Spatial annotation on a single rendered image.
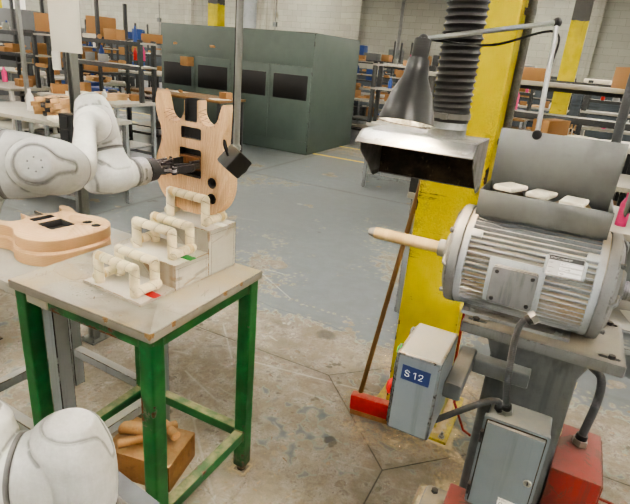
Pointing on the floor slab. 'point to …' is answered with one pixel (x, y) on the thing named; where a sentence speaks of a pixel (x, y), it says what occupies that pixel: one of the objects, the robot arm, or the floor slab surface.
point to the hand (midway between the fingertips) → (189, 162)
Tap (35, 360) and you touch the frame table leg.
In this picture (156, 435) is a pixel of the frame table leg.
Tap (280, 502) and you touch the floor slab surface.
